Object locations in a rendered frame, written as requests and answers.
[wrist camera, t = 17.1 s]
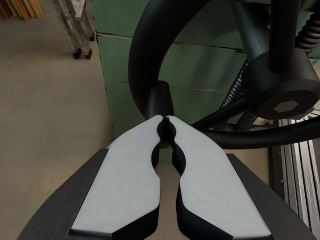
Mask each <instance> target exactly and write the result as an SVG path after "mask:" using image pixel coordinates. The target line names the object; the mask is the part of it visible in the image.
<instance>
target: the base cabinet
mask: <svg viewBox="0 0 320 240"><path fill-rule="evenodd" d="M132 38H133V37H126V36H118V35H109V34H101V33H96V40H97V45H98V51H99V56H100V63H101V69H102V74H103V79H104V85H105V91H106V96H107V101H108V107H109V112H110V119H111V124H112V130H113V135H114V140H116V139H117V138H118V137H119V136H121V135H122V134H124V133H125V132H127V131H129V130H131V129H133V128H134V127H136V126H138V125H140V124H142V123H143V122H144V121H145V118H144V117H143V116H142V114H141V113H140V111H139V110H138V108H137V106H136V104H135V102H134V100H133V97H132V94H131V91H130V87H129V80H128V61H129V53H130V46H131V42H132ZM246 58H247V56H246V52H245V51H244V50H235V49H227V48H219V47H211V46H202V45H194V44H186V43H178V42H173V43H172V45H171V46H170V48H169V49H168V51H167V53H166V55H165V57H164V59H163V62H162V64H161V67H160V71H159V77H158V80H162V81H165V82H167V83H168V84H169V86H170V94H171V98H172V103H173V109H174V115H175V117H177V118H178V119H180V120H182V121H183V122H186V123H188V124H190V125H191V124H193V123H195V122H197V121H199V120H201V119H203V118H205V117H206V116H208V115H210V114H212V113H214V112H215V111H217V110H218V109H219V108H220V106H221V104H222V103H223V101H224V99H225V97H226V95H227V93H228V91H229V90H230V88H231V86H232V84H233V82H234V80H235V78H236V77H237V75H238V73H239V71H240V69H241V67H242V65H243V64H244V61H245V60H246ZM242 114H243V113H241V114H239V115H237V116H234V117H232V118H230V119H229V120H228V122H227V123H232V124H237V122H238V120H239V119H240V117H241V116H242ZM172 153H173V148H172V147H171V145H170V146H169V147H167V148H164V149H160V153H159V163H172V162H171V161H172Z"/></svg>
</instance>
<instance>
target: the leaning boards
mask: <svg viewBox="0 0 320 240"><path fill-rule="evenodd" d="M0 10H1V12H2V13H3V15H4V16H5V18H6V19H9V18H10V17H11V15H12V14H13V15H14V16H17V15H18V14H19V16H21V17H23V19H24V20H27V19H28V18H29V16H30V15H31V16H32V17H37V18H39V19H41V17H42V15H43V13H44V12H43V10H42V4H41V1H40V0H0Z"/></svg>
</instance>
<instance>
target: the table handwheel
mask: <svg viewBox="0 0 320 240"><path fill-rule="evenodd" d="M210 1H211V0H149V2H148V4H147V5H146V7H145V9H144V11H143V13H142V15H141V17H140V20H139V22H138V25H137V27H136V29H135V32H134V35H133V38H132V42H131V46H130V53H129V61H128V80H129V87H130V91H131V94H132V97H133V100H134V102H135V104H136V106H137V108H138V110H139V111H140V113H141V114H142V116H143V117H144V118H145V116H146V110H147V104H148V99H149V95H150V90H151V85H152V83H153V82H155V81H158V77H159V71H160V67H161V64H162V62H163V59H164V57H165V55H166V53H167V51H168V49H169V48H170V46H171V45H172V43H173V42H174V40H175V39H176V37H177V36H178V34H179V33H180V32H181V31H182V29H183V28H184V27H185V26H186V25H187V23H188V22H189V21H190V20H191V19H192V18H193V17H194V16H195V15H196V14H197V13H198V12H199V11H200V10H201V9H202V8H203V7H204V6H205V5H206V4H208V3H209V2H210ZM300 2H301V0H271V22H270V29H269V28H268V27H267V25H266V22H267V21H268V17H269V13H268V10H267V8H266V6H265V5H258V4H251V3H245V2H238V1H231V0H230V5H231V8H232V11H233V15H234V18H235V21H236V24H237V27H238V30H239V33H240V37H241V40H242V43H243V47H244V49H245V52H246V56H247V59H248V62H249V63H248V65H247V66H246V67H245V68H244V70H243V72H242V74H241V82H242V85H243V89H244V92H245V94H243V95H242V96H240V97H238V98H237V99H235V100H234V101H232V102H230V103H229V104H227V105H225V106H224V107H222V108H220V109H219V110H217V111H215V112H214V113H212V114H210V115H208V116H206V117H205V118H203V119H201V120H199V121H197V122H195V123H193V124H191V125H190V124H188V123H187V124H188V125H190V126H192V127H193V128H195V129H197V130H198V131H200V132H201V133H203V134H205V135H206V136H207V137H209V138H210V139H211V140H213V141H214V142H215V143H216V144H218V145H219V146H220V147H221V148H222V149H224V150H248V149H261V148H270V147H277V146H283V145H289V144H294V143H299V142H304V141H309V140H313V139H318V138H320V115H319V116H317V117H314V118H311V119H308V120H304V121H300V122H297V123H293V124H290V125H285V126H281V127H276V128H271V129H265V130H254V131H217V130H209V129H210V128H212V127H214V126H215V125H217V124H219V123H221V122H223V121H226V120H228V119H230V118H232V117H234V116H237V115H239V114H241V113H243V112H245V111H248V110H249V111H250V112H251V113H252V114H253V115H255V116H257V117H260V118H263V119H266V120H281V119H286V118H290V117H293V116H296V115H299V114H301V113H303V112H305V111H307V110H309V109H310V108H311V107H313V106H314V105H315V104H316V102H317V101H318V100H319V99H320V79H319V77H318V75H317V73H316V71H315V70H314V68H313V66H312V64H311V62H310V60H309V59H308V57H307V55H306V53H305V52H304V51H303V50H301V49H298V48H295V47H294V46H295V38H296V30H297V22H298V14H299V10H300Z"/></svg>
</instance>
